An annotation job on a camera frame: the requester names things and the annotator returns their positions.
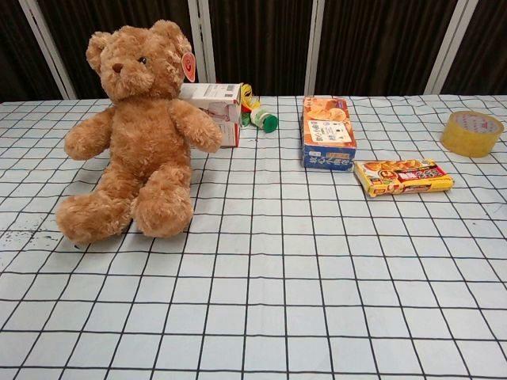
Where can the brown teddy bear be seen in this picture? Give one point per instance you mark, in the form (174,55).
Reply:
(142,138)

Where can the white checkered tablecloth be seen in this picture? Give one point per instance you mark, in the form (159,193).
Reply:
(277,257)

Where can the feather shuttlecock with green base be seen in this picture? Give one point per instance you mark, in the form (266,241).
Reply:
(262,118)

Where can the white cardboard box with barcode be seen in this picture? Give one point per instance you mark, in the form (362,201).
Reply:
(222,103)

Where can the tall blue orange snack box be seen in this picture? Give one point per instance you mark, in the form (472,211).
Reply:
(326,132)

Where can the flat yellow curry box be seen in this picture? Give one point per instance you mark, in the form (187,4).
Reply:
(404,176)

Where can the yellow packing tape roll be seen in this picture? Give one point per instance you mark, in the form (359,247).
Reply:
(471,132)

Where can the folding screen with white frame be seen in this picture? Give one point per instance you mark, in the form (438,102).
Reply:
(257,43)

